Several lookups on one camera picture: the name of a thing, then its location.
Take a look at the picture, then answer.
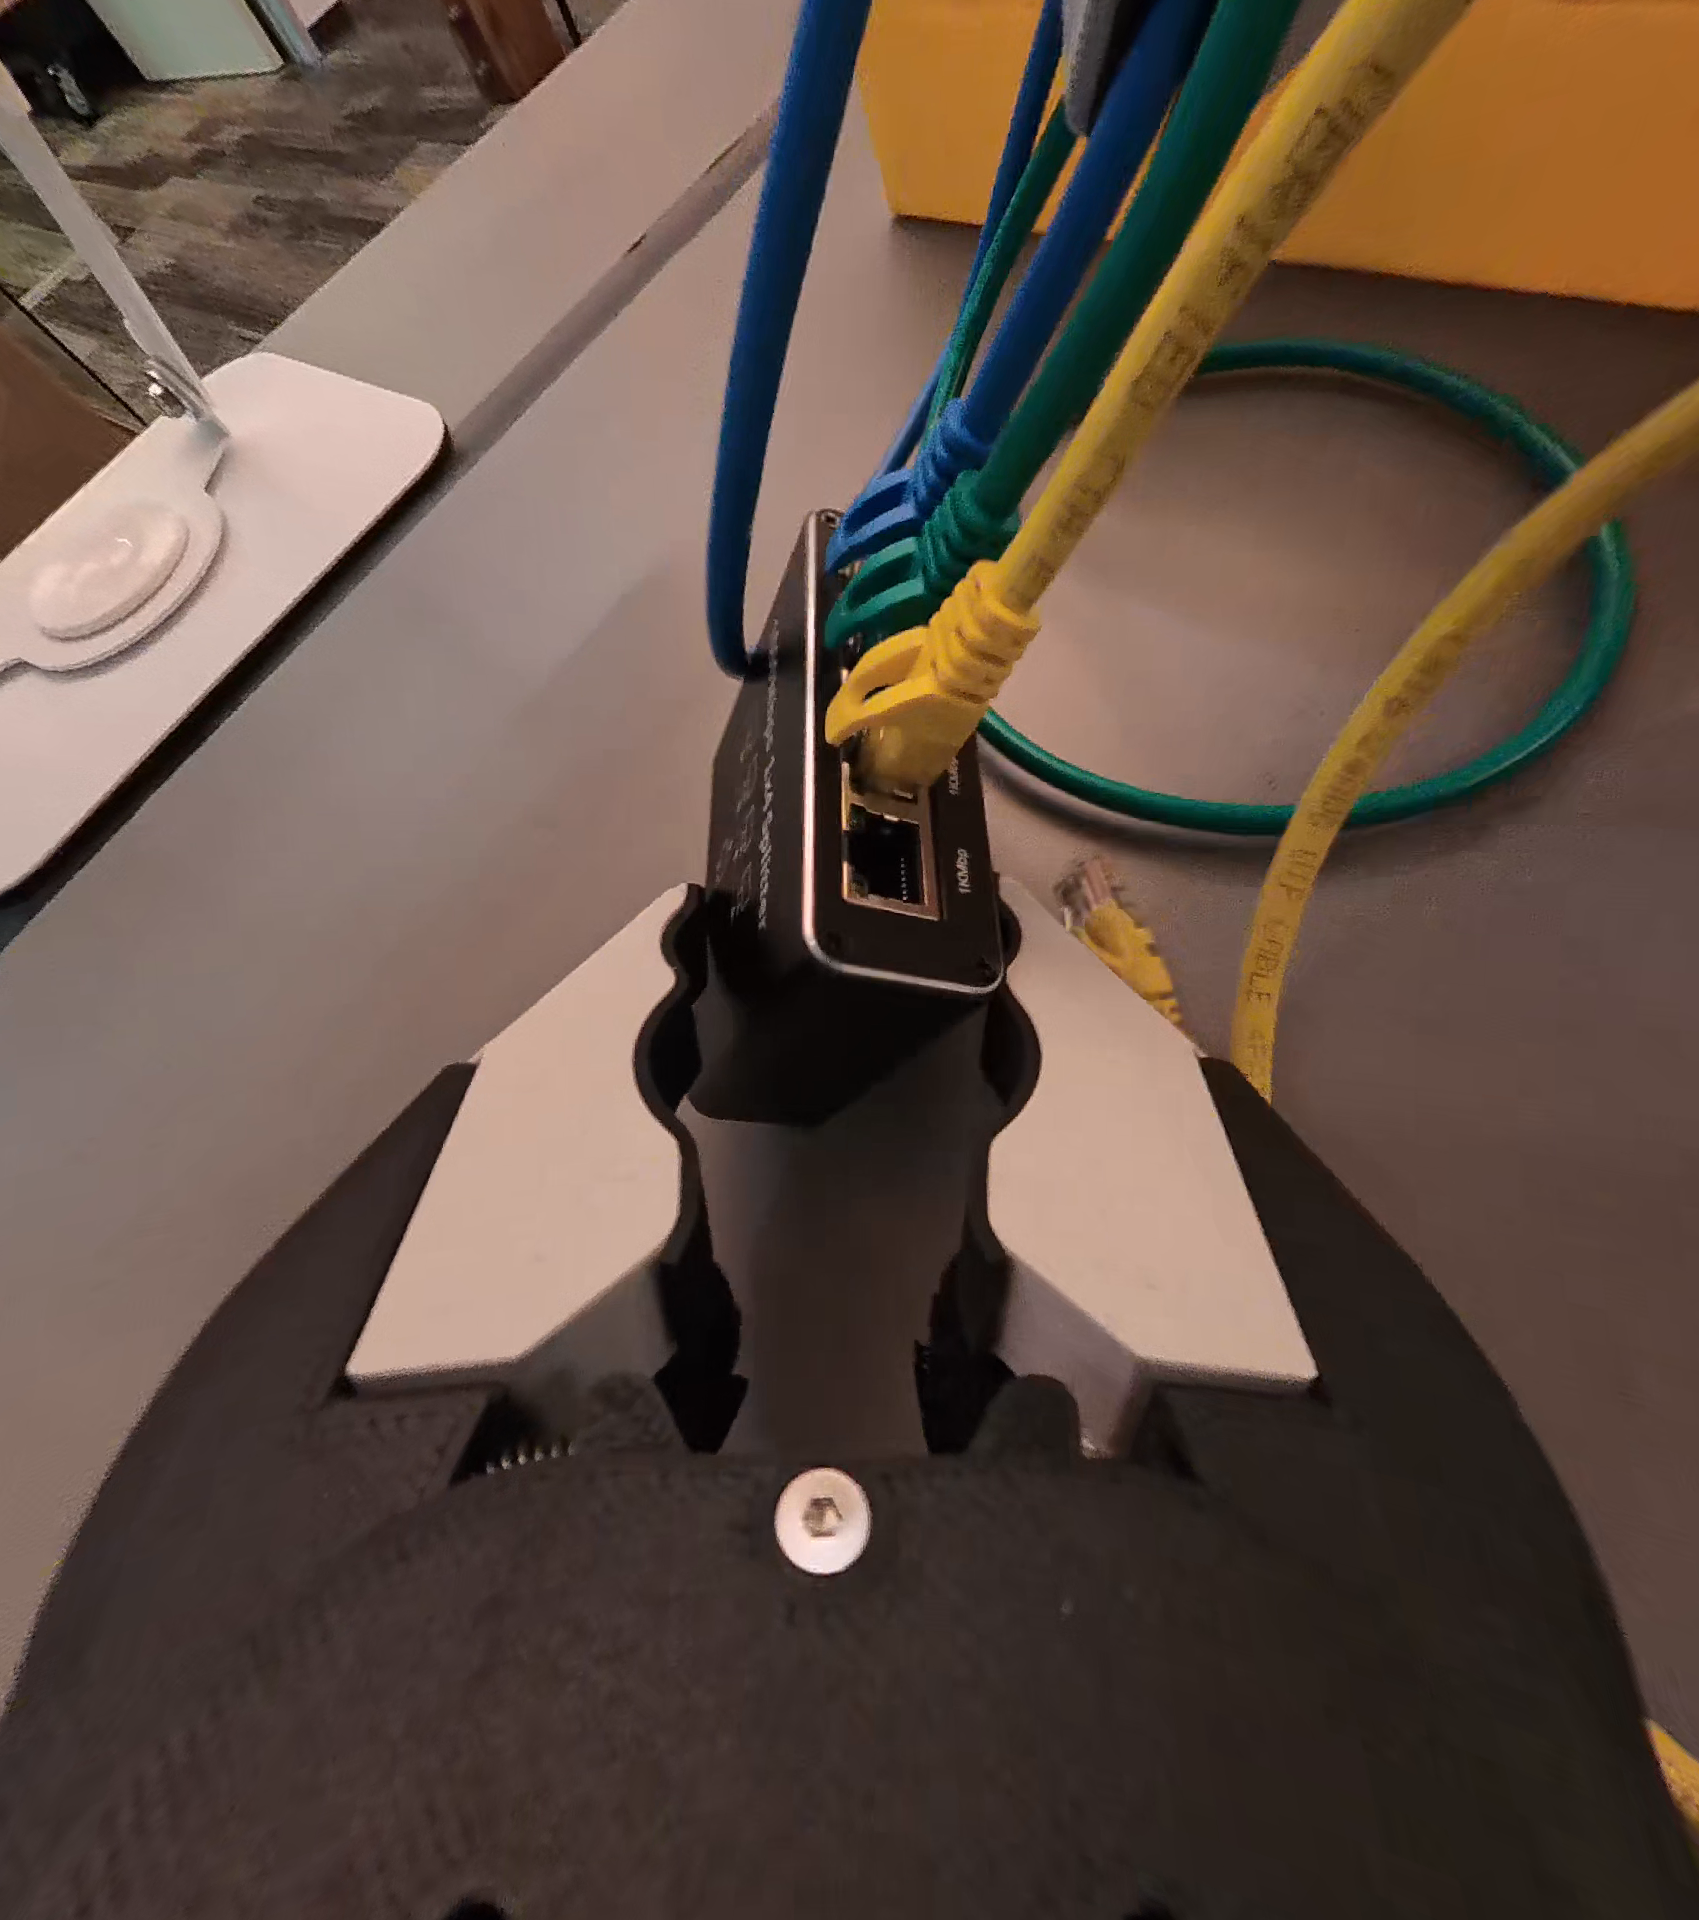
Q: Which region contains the green ethernet cable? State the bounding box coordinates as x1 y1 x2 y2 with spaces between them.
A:
825 0 1641 839

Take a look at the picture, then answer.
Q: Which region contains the blue ethernet cable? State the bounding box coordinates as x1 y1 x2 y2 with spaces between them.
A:
705 0 1221 681

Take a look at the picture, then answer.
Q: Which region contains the black ethernet switch box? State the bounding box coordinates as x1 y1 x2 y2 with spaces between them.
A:
703 506 1019 1130

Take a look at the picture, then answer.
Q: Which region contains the yellow ethernet cable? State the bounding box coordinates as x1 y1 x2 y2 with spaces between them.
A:
823 0 1699 1919

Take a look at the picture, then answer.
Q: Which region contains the white sign stand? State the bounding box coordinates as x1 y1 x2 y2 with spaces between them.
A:
0 27 450 912

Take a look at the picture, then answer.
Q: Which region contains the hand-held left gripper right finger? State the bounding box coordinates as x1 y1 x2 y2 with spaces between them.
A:
913 879 1319 1454

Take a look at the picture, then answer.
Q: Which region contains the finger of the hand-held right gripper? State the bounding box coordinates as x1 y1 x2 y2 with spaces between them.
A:
1061 0 1139 137

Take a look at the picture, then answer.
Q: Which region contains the yellow plastic bin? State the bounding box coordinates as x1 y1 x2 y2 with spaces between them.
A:
855 0 1699 329

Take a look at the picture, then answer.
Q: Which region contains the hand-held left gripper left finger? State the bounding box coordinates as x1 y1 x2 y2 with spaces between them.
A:
344 883 749 1454

